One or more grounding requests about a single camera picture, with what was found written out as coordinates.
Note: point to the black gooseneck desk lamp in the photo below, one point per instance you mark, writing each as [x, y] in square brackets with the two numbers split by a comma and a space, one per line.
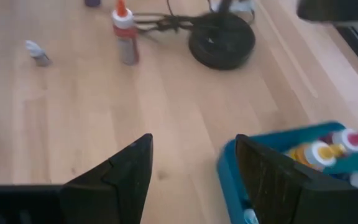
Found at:
[222, 40]

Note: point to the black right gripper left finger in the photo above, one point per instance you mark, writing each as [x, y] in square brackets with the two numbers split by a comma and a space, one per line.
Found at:
[113, 193]

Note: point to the large yellow food coloring bottle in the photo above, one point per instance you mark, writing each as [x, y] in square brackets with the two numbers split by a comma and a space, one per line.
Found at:
[322, 154]

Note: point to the large orange food coloring bottle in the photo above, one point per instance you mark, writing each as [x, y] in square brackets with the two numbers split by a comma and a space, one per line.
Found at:
[126, 40]

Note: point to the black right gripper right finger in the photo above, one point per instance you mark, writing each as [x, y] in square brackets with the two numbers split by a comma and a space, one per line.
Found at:
[291, 199]

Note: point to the teal plastic bin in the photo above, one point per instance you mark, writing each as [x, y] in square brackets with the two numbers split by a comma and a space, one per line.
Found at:
[228, 174]

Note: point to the large red food coloring bottle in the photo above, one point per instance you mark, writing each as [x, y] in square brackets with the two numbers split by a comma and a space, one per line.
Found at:
[353, 139]

